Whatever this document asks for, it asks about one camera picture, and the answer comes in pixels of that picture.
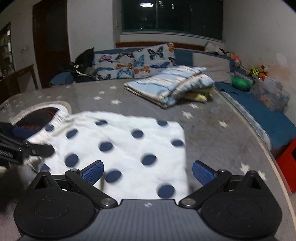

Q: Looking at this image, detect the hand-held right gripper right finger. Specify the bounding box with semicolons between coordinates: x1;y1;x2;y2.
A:
179;160;266;209

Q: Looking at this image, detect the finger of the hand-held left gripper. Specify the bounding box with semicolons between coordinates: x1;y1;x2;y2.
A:
12;126;39;140
24;142;56;158

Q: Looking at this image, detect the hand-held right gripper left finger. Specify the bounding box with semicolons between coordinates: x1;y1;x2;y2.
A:
31;160;118;209

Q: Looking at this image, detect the white navy polka dot garment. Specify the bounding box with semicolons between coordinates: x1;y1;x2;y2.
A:
25;111;189;201

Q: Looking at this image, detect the black clothes pile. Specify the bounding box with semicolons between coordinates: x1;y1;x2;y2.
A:
58;47;97;82

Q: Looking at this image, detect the round table heater well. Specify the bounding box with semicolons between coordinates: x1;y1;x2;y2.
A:
9;101;72;135

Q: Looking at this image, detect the dark wooden side desk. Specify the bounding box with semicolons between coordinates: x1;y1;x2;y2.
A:
0;64;38;102

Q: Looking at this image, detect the yellow folded cloth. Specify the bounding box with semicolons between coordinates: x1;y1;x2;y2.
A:
185;87;214;102

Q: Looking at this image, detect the blue corner sofa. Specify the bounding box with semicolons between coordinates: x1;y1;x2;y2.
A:
49;47;296;151

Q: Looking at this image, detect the wooden display cabinet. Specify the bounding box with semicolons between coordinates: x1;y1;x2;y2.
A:
0;22;13;77

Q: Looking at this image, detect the red plastic stool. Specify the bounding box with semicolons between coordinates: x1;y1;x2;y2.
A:
276;137;296;193

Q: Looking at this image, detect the blue white striped blanket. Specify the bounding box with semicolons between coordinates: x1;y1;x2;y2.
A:
124;66;215;109

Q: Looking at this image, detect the dark wooden door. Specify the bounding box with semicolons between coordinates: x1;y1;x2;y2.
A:
32;0;71;88

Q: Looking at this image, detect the green bowl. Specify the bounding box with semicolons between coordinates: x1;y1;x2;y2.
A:
232;77;251;91

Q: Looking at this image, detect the clear plastic storage box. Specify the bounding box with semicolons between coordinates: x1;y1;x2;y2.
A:
253;76;290;113

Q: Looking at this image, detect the butterfly print pillow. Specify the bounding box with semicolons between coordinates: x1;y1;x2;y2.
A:
133;42;177;78
94;52;136;80

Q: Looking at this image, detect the brown plush bear toy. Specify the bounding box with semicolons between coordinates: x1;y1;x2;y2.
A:
246;65;269;78

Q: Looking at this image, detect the orange plush toy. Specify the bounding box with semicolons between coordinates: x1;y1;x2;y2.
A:
229;53;242;64

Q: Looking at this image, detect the black white plush toy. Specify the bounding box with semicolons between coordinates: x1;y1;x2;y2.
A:
205;42;226;54

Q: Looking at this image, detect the green framed window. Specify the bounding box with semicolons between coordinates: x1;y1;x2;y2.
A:
120;0;226;42

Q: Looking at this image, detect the wooden wall rail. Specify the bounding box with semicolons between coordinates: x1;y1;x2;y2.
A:
116;42;206;50

